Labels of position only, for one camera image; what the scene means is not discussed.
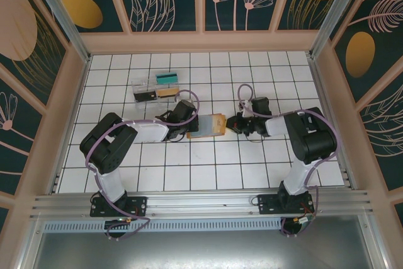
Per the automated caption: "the orange clear zip pouch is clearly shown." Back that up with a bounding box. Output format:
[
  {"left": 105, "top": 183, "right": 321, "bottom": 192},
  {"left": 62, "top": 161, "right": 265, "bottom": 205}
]
[{"left": 186, "top": 112, "right": 229, "bottom": 139}]

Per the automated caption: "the gold credit card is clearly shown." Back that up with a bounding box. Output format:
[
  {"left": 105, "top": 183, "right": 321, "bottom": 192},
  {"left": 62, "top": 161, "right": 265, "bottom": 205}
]
[{"left": 156, "top": 88, "right": 181, "bottom": 100}]

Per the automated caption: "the black credit card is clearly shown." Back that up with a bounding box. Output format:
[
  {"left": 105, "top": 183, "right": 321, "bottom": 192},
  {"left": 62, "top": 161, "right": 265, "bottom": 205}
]
[{"left": 133, "top": 91, "right": 157, "bottom": 104}]

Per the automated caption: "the clear acrylic organiser tray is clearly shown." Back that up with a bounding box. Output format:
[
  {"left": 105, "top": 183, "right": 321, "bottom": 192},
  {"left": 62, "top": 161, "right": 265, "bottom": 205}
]
[{"left": 131, "top": 77, "right": 184, "bottom": 115}]

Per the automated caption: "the grey sheet metal panel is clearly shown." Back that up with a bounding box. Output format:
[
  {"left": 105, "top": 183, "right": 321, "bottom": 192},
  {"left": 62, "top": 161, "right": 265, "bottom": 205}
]
[{"left": 30, "top": 215, "right": 380, "bottom": 269}]

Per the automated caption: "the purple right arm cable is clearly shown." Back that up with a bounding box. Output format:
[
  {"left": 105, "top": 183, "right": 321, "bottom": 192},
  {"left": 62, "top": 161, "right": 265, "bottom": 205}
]
[{"left": 238, "top": 83, "right": 341, "bottom": 239}]

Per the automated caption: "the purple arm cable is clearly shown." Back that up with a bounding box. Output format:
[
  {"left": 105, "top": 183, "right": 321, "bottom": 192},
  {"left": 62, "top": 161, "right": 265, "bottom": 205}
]
[
  {"left": 238, "top": 83, "right": 341, "bottom": 239},
  {"left": 85, "top": 89, "right": 202, "bottom": 241}
]

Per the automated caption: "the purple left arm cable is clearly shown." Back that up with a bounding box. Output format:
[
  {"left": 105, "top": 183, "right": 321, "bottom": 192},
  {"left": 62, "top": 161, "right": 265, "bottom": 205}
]
[{"left": 85, "top": 89, "right": 202, "bottom": 241}]

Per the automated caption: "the aluminium side rail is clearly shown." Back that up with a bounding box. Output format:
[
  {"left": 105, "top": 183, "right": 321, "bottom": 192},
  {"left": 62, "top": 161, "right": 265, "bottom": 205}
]
[
  {"left": 307, "top": 51, "right": 359, "bottom": 190},
  {"left": 49, "top": 55, "right": 93, "bottom": 195}
]

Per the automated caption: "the aluminium mounting rail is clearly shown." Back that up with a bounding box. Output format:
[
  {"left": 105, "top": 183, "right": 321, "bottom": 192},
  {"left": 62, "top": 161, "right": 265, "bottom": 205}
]
[{"left": 30, "top": 189, "right": 376, "bottom": 220}]

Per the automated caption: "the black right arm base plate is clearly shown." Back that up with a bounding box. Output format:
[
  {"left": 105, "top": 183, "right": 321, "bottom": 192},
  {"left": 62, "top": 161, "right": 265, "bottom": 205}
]
[{"left": 257, "top": 193, "right": 316, "bottom": 217}]

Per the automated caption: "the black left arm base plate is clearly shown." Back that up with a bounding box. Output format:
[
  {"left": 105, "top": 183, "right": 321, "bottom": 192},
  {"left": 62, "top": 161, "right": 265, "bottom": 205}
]
[{"left": 90, "top": 195, "right": 149, "bottom": 218}]

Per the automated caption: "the slotted grey cable duct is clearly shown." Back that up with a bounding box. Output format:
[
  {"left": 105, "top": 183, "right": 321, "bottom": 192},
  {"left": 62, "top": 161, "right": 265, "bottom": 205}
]
[{"left": 42, "top": 219, "right": 283, "bottom": 232}]

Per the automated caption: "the aluminium corner post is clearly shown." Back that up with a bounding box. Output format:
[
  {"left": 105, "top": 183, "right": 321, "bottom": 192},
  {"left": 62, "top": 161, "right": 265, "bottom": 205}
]
[
  {"left": 25, "top": 0, "right": 93, "bottom": 64},
  {"left": 309, "top": 0, "right": 369, "bottom": 59}
]

